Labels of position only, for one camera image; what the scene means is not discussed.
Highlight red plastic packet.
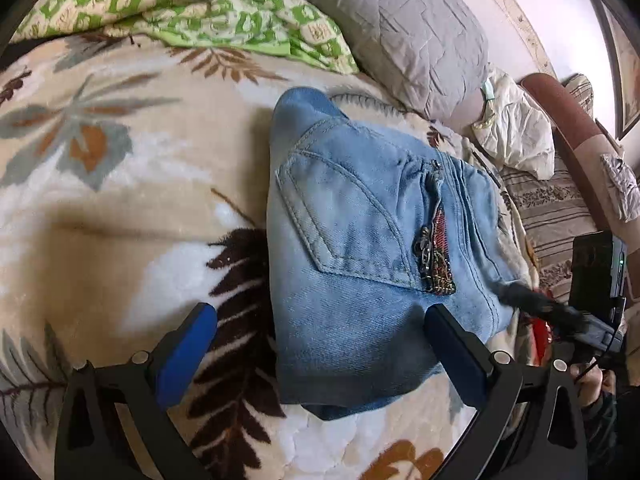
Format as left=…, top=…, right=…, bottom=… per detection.
left=526, top=294, right=553, bottom=366

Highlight brown striped bedsheet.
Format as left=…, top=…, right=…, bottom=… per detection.
left=501, top=158, right=597, bottom=302

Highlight cream crumpled cloth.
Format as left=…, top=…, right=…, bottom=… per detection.
left=472, top=65, right=555, bottom=181

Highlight grey crumpled rag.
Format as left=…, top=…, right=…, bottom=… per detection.
left=600, top=154, right=640, bottom=223

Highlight beige leaf-print fleece blanket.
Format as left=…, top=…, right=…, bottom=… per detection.
left=0, top=31, right=542, bottom=480

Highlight green patterned pillow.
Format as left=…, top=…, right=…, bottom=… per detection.
left=11, top=0, right=358, bottom=75

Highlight grey quilted pillow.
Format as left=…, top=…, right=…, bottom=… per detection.
left=308, top=0, right=488, bottom=119

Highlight framed wall picture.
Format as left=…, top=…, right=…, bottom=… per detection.
left=591, top=0, right=639, bottom=140

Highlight person's right hand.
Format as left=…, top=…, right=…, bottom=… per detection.
left=570, top=360, right=616, bottom=408

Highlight blue denim jeans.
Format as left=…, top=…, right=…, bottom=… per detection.
left=267, top=87, right=521, bottom=420

